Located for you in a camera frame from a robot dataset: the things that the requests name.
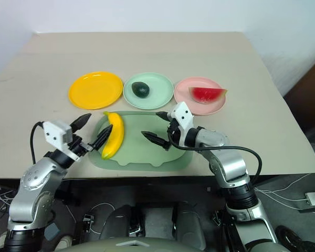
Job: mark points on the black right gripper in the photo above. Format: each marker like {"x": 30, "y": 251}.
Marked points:
{"x": 174, "y": 131}

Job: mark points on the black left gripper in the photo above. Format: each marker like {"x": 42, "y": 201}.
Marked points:
{"x": 77, "y": 147}

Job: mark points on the yellow banana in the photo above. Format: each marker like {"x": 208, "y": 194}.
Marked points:
{"x": 116, "y": 131}

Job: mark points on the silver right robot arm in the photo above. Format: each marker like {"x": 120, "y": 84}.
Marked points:
{"x": 232, "y": 165}

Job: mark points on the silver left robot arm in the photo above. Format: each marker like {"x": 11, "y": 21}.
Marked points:
{"x": 34, "y": 183}

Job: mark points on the light green plate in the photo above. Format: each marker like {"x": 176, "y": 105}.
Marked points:
{"x": 157, "y": 92}

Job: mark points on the yellow plate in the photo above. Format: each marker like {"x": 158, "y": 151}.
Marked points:
{"x": 94, "y": 90}

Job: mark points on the pink plate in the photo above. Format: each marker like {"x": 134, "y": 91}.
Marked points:
{"x": 183, "y": 92}

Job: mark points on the light green tray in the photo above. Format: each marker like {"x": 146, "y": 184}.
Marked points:
{"x": 139, "y": 153}

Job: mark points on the dark green avocado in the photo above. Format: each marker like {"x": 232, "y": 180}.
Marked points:
{"x": 140, "y": 89}

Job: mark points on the red watermelon slice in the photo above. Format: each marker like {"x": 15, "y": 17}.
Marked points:
{"x": 206, "y": 95}

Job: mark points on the dark rounded shape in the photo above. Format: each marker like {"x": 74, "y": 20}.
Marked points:
{"x": 118, "y": 223}

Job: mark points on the grey-green robot torso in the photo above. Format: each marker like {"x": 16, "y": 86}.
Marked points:
{"x": 157, "y": 245}

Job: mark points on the brown wooden cabinet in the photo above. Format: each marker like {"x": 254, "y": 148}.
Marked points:
{"x": 308, "y": 99}

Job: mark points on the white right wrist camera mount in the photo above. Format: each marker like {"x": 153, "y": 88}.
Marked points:
{"x": 183, "y": 113}

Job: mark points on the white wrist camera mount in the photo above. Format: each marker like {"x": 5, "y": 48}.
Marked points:
{"x": 57, "y": 132}
{"x": 183, "y": 113}

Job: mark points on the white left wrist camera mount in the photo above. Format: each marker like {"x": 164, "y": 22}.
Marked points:
{"x": 57, "y": 132}

